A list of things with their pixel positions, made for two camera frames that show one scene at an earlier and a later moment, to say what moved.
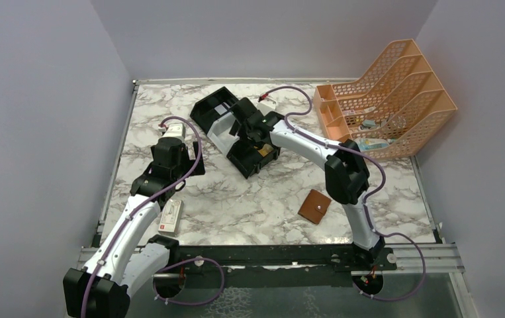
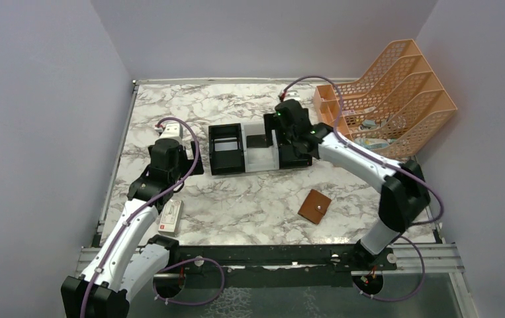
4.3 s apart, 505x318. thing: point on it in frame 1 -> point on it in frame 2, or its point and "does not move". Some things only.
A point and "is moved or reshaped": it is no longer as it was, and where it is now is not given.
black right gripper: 235,128 -> 277,125
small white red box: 172,220 does not move
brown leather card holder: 314,206 does not move
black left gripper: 186,156 does not move
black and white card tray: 214,117 is moved or reshaped
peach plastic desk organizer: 386,112 does not move
